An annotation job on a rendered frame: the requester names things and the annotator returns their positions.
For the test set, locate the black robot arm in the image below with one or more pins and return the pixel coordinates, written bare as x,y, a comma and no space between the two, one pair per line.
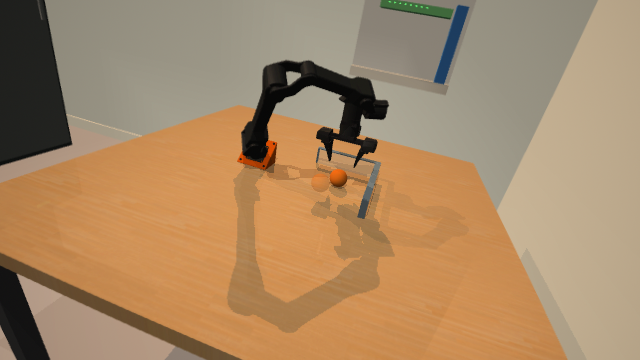
357,94

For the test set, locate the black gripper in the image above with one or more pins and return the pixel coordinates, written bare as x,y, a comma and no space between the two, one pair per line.
348,133

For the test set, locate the clear low wall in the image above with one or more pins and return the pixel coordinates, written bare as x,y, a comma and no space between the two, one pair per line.
345,163

